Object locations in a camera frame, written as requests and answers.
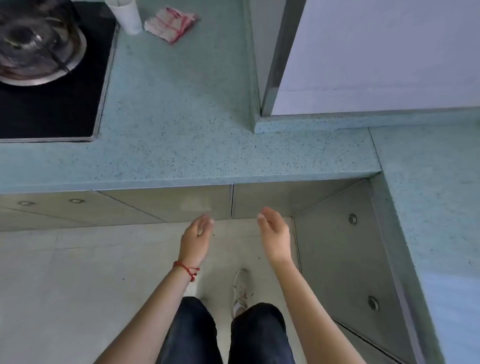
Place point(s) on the person's right hand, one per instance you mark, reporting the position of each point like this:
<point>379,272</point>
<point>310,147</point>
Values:
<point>276,236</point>

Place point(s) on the person's left hand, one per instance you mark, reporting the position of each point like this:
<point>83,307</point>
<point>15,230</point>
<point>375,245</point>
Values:
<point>195,240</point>

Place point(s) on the person's left fingers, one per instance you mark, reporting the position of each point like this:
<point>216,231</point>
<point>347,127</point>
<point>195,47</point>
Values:
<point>206,222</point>

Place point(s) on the person's right fingers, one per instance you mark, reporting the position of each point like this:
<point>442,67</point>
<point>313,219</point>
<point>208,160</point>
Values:
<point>264,215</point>

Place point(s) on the person's right forearm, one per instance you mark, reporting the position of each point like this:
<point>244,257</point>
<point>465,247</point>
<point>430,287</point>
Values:
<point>313,315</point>

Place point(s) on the person's left forearm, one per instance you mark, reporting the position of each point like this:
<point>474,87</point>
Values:
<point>148,315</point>

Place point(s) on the grey cabinet door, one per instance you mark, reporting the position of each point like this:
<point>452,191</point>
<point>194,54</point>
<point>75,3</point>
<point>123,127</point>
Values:
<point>67,210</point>
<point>288,197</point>
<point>176,202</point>
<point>348,270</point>

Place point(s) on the person's white right shoe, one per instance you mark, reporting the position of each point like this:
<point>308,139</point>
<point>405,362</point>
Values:
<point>240,292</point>

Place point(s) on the round metal cabinet knob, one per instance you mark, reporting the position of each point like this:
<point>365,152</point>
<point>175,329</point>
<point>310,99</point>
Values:
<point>373,303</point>
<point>76,201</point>
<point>352,219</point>
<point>26,203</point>

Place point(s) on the person's left leg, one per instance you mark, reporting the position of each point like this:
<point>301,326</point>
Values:
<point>191,333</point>

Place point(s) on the person's leg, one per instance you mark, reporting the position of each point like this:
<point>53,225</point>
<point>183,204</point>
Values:
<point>191,333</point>
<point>260,335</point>

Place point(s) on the person's right leg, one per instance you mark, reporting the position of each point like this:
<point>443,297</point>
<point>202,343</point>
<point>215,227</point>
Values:
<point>260,335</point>

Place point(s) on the black cooktop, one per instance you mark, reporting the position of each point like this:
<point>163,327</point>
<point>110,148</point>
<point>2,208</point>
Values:
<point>52,101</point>

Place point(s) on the red and white folded cloth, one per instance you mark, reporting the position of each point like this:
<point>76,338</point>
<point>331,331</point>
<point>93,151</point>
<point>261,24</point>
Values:
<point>170,24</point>

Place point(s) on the white paper cup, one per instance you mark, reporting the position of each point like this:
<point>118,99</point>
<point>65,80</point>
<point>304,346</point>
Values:
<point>125,17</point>

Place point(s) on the steel pot with glass lid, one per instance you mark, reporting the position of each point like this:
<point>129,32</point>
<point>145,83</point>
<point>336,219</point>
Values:
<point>35,41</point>

